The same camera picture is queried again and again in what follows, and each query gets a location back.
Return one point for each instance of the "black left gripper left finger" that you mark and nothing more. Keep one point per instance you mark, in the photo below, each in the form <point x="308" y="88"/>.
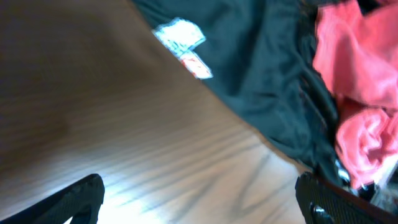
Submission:
<point x="80" y="202"/>

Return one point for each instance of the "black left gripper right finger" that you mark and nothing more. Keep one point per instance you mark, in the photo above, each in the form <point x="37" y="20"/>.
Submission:
<point x="322" y="203"/>

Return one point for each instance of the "black orange patterned jersey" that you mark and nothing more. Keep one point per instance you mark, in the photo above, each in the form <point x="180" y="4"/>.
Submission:
<point x="256" y="57"/>

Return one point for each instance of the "red t-shirt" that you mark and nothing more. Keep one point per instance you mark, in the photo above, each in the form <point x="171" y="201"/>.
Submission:
<point x="357" y="59"/>

